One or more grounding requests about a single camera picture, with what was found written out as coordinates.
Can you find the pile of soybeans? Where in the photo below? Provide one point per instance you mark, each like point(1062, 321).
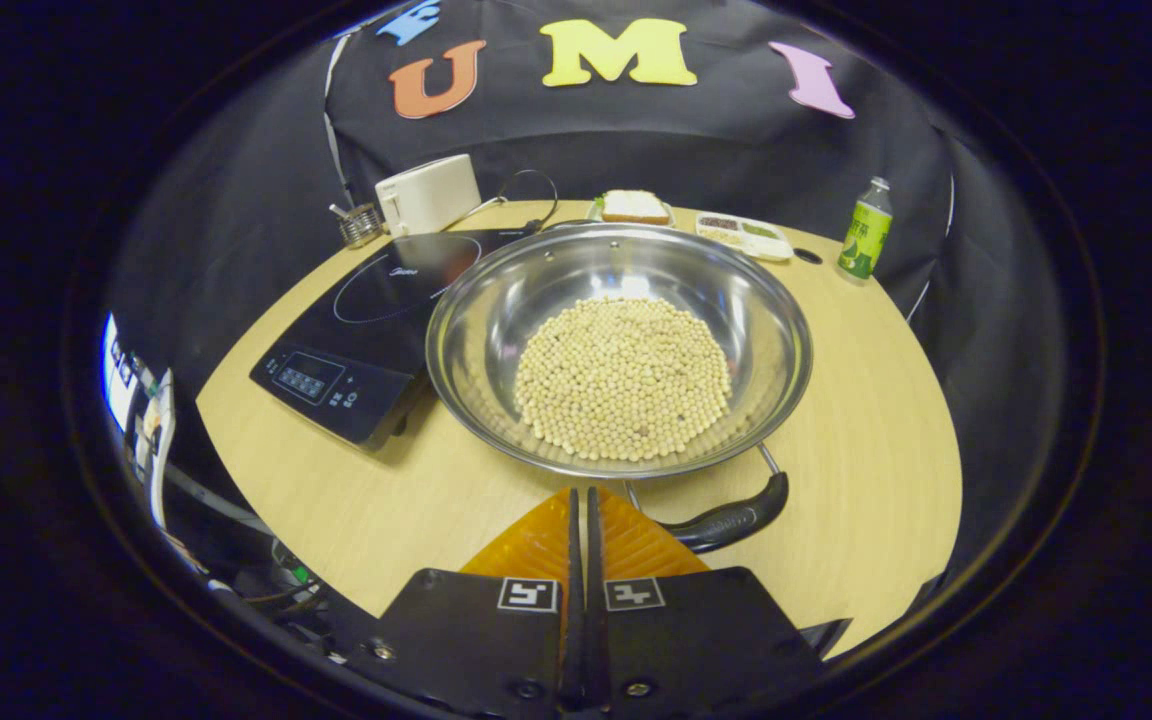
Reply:
point(621, 380)

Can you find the green drink bottle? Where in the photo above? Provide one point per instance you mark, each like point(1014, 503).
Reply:
point(864, 240)

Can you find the black desk grommet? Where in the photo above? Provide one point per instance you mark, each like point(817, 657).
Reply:
point(808, 256)

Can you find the black backdrop cloth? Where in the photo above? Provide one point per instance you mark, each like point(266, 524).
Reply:
point(636, 140)

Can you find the sandwich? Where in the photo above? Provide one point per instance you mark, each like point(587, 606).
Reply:
point(636, 206)

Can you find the white toaster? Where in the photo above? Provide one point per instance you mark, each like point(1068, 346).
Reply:
point(431, 195)

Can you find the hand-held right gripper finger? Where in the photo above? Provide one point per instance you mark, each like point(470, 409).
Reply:
point(596, 640)
point(572, 640)

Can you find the bright screen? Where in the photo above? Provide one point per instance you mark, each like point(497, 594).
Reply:
point(116, 380)

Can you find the white sandwich plate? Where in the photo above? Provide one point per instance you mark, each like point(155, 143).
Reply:
point(673, 212)

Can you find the black induction cooktop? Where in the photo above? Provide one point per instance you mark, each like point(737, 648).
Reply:
point(376, 320)

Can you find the white divided bean dish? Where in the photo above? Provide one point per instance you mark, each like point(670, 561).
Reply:
point(771, 248)

